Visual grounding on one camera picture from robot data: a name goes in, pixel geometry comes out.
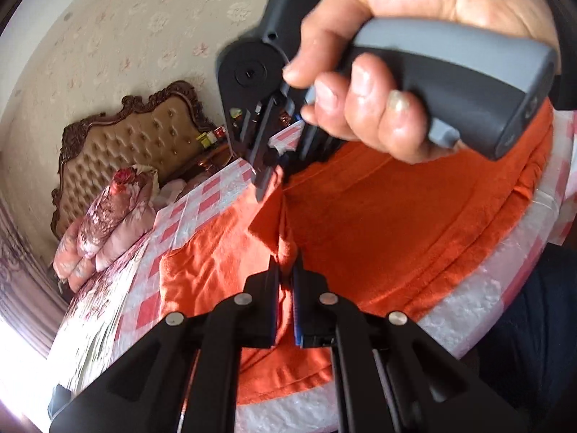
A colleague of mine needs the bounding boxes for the person's blue jeans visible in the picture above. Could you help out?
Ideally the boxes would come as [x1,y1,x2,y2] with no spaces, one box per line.
[473,244,577,433]

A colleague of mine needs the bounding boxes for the dark wooden nightstand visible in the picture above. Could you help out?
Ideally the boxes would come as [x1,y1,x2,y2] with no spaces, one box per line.
[186,141,236,182]

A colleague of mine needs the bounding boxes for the pink white checkered tablecloth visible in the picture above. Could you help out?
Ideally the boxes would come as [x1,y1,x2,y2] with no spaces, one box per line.
[115,113,577,433]

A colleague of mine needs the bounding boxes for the floral pink pillows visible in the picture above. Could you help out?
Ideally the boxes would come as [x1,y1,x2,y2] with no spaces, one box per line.
[53,167,160,290]

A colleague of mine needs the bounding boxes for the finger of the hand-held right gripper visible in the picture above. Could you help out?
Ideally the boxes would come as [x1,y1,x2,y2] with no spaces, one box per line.
[298,119,347,166]
[226,95,290,205]

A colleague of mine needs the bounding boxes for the orange pants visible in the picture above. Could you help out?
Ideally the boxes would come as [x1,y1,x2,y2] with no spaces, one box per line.
[160,99,555,405]

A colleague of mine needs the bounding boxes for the pink curtain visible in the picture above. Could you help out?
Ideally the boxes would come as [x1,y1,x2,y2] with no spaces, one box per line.
[0,198,69,358]

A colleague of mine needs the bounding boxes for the floral bed cover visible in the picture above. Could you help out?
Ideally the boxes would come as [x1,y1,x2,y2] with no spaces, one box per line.
[47,230,156,398]

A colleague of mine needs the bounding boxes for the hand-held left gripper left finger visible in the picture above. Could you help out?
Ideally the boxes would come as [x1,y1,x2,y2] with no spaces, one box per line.
[47,257,282,433]

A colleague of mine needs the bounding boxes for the pink floral bed pillow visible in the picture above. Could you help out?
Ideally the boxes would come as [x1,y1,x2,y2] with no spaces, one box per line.
[153,179,191,209]

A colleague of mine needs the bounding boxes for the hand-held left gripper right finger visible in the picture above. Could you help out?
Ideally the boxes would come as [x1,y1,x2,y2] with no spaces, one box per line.
[292,250,528,433]

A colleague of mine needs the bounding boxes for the tufted carved wooden headboard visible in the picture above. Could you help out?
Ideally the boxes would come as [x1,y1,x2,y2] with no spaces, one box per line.
[50,80,218,241]

